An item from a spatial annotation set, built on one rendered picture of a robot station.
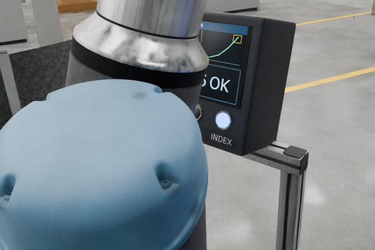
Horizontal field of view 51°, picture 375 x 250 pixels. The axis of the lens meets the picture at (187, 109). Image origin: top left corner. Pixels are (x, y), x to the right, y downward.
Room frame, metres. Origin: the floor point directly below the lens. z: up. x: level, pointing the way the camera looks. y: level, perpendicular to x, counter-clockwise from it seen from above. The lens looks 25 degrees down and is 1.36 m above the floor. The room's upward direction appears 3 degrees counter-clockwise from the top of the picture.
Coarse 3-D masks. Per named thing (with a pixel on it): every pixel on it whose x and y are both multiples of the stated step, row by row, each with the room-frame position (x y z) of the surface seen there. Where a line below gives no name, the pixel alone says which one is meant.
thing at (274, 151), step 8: (272, 144) 0.52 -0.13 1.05; (280, 144) 0.52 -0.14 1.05; (256, 152) 0.53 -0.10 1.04; (264, 152) 0.51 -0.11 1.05; (272, 152) 0.50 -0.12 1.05; (280, 152) 0.50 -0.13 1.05; (256, 160) 0.52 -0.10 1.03; (264, 160) 0.51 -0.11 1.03; (272, 160) 0.51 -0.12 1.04; (280, 160) 0.50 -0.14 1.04; (288, 160) 0.49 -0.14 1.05; (296, 160) 0.48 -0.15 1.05; (304, 160) 0.49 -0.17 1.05; (280, 168) 0.49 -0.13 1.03; (288, 168) 0.49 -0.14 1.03; (296, 168) 0.48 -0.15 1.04; (304, 168) 0.49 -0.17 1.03
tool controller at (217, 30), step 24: (216, 24) 0.54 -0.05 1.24; (240, 24) 0.52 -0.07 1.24; (264, 24) 0.50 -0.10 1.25; (288, 24) 0.55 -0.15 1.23; (216, 48) 0.53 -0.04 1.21; (240, 48) 0.50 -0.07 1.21; (264, 48) 0.50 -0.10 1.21; (288, 48) 0.56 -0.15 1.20; (216, 72) 0.52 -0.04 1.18; (240, 72) 0.49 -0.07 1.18; (264, 72) 0.50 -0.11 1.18; (216, 96) 0.51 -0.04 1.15; (240, 96) 0.49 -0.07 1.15; (264, 96) 0.50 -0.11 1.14; (240, 120) 0.48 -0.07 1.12; (264, 120) 0.50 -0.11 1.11; (216, 144) 0.49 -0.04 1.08; (240, 144) 0.47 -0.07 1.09; (264, 144) 0.51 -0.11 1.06
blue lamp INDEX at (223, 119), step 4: (220, 112) 0.49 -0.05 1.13; (224, 112) 0.49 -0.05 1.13; (228, 112) 0.49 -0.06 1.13; (216, 116) 0.50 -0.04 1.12; (220, 116) 0.49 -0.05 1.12; (224, 116) 0.49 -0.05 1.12; (228, 116) 0.49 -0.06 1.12; (216, 120) 0.49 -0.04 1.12; (220, 120) 0.49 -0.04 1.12; (224, 120) 0.48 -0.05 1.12; (228, 120) 0.48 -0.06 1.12; (232, 120) 0.48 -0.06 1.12; (220, 124) 0.48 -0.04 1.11; (224, 124) 0.48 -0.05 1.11; (228, 124) 0.48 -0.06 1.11; (220, 128) 0.49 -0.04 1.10; (224, 128) 0.48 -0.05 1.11
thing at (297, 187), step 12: (300, 156) 0.48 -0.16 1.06; (288, 180) 0.49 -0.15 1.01; (300, 180) 0.48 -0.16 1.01; (288, 192) 0.49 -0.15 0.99; (300, 192) 0.49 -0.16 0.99; (288, 204) 0.49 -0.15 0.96; (300, 204) 0.49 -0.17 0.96; (288, 216) 0.48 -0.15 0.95; (300, 216) 0.49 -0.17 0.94; (288, 228) 0.48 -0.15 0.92; (300, 228) 0.50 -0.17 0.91; (276, 240) 0.49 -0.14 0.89; (288, 240) 0.48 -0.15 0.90
